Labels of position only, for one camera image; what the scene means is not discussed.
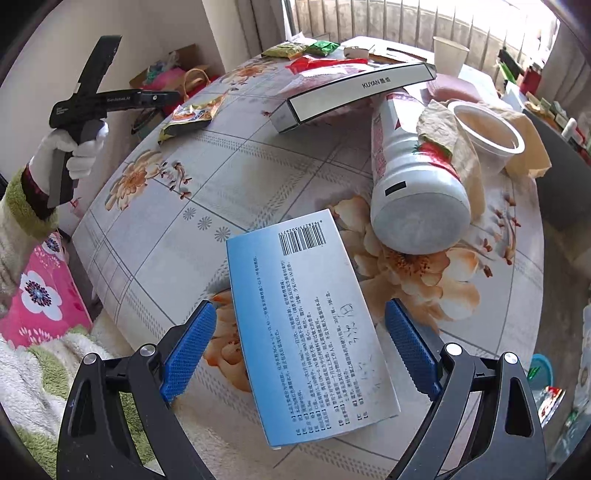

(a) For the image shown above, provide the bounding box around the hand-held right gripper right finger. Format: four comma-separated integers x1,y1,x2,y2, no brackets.
385,298,549,480

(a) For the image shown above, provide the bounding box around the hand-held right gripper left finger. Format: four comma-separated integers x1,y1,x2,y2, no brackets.
56,299,219,480

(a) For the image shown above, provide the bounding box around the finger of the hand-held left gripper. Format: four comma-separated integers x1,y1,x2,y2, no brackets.
93,90,181,112
78,35,123,100

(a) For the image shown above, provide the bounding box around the blue medicine box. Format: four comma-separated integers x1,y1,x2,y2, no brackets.
226,209,402,448

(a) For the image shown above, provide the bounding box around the white bottle with red label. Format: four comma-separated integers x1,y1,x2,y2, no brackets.
370,91,472,254

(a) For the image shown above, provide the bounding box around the red snack packet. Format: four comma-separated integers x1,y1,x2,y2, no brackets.
285,54,370,75

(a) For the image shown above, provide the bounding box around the person's left hand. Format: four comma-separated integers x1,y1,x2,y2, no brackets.
28,121,110,185

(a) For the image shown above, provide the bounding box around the cardboard box with clutter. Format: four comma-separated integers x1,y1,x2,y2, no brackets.
129,44,213,93

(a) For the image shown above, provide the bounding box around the orange snack packet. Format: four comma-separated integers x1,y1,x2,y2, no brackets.
158,92,227,146

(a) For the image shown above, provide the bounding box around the floral tablecloth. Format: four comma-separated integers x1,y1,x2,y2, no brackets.
71,37,543,480

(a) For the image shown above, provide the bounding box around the teal bowl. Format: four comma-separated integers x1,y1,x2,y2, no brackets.
527,353,555,387

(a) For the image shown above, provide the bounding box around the person's fuzzy robe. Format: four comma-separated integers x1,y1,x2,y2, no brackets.
0,318,162,468

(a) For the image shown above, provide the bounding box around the yellow-green snack packet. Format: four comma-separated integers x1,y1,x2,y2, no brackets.
261,41,308,60

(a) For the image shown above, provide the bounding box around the pink floral bag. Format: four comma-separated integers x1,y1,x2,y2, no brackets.
0,232,94,350

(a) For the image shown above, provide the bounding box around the green snack packet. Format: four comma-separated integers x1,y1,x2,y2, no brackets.
305,40,341,57

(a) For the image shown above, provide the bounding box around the dark side cabinet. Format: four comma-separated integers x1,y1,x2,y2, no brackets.
496,46,591,232

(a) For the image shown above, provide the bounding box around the long white box black edge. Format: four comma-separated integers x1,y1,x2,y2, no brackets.
269,63,437,134

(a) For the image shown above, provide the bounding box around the white plastic cup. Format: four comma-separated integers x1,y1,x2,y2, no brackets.
447,102,526,174

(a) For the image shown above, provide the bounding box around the crumpled beige paper towel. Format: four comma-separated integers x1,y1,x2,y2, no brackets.
417,99,485,217

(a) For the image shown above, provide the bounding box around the beige curtain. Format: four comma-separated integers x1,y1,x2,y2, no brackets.
252,0,560,52

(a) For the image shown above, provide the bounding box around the flat brown packet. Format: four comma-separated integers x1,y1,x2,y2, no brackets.
369,46,430,64

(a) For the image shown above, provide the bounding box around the row of small boxes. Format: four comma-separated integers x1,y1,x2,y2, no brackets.
524,90,591,155

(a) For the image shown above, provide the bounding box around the white paper cup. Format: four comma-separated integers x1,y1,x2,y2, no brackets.
433,36,470,77

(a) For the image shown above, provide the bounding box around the bag with yellow handles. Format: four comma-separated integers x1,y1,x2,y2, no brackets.
182,68,212,102

